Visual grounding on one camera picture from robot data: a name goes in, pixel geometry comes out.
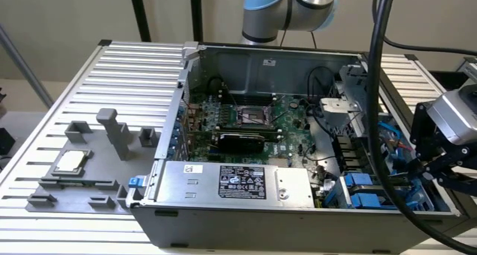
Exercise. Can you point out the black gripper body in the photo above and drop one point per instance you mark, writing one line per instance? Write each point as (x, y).
(426, 132)

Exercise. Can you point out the grey blue disk bay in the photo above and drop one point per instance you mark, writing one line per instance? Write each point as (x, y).
(422, 199)

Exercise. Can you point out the blue disk carrier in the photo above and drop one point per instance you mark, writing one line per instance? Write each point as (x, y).
(367, 200)

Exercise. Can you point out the black box beside table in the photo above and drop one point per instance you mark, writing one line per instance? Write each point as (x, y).
(444, 80)

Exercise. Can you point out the black fan shroud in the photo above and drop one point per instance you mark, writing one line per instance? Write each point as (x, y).
(351, 154)

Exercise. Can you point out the silver drive cage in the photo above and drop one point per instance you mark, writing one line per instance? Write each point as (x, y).
(343, 104)

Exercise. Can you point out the green motherboard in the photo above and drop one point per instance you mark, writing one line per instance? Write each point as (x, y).
(295, 132)

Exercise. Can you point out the silver coin battery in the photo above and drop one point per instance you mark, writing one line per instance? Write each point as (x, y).
(295, 105)

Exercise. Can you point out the silver finned heat sink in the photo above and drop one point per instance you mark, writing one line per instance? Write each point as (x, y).
(279, 162)

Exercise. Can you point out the CPU socket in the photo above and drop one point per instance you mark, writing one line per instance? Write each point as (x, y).
(255, 116)

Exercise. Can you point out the black RAM slot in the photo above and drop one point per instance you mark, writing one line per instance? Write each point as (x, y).
(251, 94)
(251, 99)

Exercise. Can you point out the open grey PC case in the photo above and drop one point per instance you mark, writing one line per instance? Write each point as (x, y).
(261, 230)

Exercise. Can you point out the black graphics card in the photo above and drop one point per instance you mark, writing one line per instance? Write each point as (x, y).
(239, 144)

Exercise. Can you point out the silver power supply unit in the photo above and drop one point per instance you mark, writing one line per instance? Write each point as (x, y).
(180, 185)

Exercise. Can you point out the black vertical pole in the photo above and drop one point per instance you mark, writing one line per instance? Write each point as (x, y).
(140, 15)
(197, 15)

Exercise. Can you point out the blue case latch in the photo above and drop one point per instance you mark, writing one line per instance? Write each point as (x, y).
(136, 182)

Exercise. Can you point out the grey parts rack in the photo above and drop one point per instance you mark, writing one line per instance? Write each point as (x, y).
(101, 165)

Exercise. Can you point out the green RAM stick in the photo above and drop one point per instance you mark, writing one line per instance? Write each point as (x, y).
(88, 183)

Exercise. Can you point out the silver CPU chip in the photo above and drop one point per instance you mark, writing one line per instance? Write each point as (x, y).
(72, 160)

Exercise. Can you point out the black block at table edge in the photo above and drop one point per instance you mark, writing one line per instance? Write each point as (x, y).
(6, 142)

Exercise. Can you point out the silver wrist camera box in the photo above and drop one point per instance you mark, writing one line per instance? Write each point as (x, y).
(456, 118)

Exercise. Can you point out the aluminium profile rail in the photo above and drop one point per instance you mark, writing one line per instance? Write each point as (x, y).
(468, 66)

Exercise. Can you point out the white sticker on case wall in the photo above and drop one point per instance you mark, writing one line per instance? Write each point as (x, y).
(269, 62)

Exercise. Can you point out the grey aluminium frame post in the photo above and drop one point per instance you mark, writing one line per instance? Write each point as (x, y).
(22, 62)

